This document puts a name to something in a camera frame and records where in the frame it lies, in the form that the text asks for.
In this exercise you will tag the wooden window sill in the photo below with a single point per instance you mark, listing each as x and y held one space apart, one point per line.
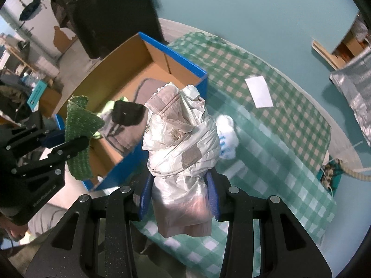
324 53

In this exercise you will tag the pinkish brown towel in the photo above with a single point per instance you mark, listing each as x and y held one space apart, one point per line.
130 139

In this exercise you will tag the green knitted cloth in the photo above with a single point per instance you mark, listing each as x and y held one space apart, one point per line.
78 115

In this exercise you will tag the blue cardboard box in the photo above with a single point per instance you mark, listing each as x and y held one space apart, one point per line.
121 66

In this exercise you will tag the white paper sheet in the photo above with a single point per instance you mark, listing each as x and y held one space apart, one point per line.
260 91

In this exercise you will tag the black hanging clothing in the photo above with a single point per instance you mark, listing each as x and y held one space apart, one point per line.
116 14

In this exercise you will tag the light green checked cloth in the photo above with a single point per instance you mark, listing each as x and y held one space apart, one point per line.
275 185

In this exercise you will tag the black sock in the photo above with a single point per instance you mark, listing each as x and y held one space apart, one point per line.
127 113

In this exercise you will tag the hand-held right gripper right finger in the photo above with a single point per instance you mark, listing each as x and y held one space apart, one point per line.
213 198

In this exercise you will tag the plastic-wrapped beige cloth bundle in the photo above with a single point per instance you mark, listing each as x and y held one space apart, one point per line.
179 150

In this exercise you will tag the neon green sock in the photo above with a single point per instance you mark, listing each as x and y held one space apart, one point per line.
109 106

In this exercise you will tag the dark green checked bedsheet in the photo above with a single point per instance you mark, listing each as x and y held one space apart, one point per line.
232 60

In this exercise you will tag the dark umbrella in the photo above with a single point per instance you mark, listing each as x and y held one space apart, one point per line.
29 9

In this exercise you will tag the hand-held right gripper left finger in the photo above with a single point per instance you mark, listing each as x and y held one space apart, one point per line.
145 198

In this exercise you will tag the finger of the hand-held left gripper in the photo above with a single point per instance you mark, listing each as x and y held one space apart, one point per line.
52 139
72 147

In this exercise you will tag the white and blue plastic bag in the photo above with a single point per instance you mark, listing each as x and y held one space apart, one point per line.
229 139

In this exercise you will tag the teal box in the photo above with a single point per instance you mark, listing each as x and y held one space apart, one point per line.
37 94

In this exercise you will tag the power strip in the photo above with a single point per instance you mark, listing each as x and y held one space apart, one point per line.
330 175

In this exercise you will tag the silver foil curtain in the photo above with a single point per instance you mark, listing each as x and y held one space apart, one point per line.
356 92

